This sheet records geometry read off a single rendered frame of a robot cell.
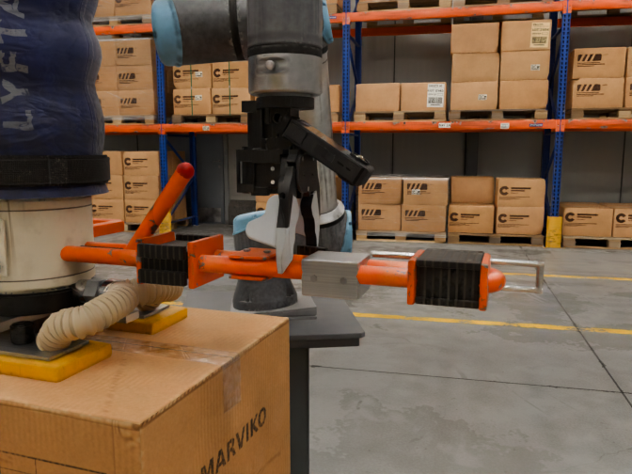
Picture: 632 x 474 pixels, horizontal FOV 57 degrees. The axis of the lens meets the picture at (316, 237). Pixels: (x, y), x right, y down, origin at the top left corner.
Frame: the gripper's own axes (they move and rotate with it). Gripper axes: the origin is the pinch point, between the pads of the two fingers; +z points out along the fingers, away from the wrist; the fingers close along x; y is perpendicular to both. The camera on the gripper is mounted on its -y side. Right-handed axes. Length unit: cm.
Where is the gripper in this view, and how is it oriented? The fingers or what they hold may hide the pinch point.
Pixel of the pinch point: (302, 260)
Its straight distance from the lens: 73.2
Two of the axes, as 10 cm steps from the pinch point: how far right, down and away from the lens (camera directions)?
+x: -3.2, 1.4, -9.4
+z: 0.0, 9.9, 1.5
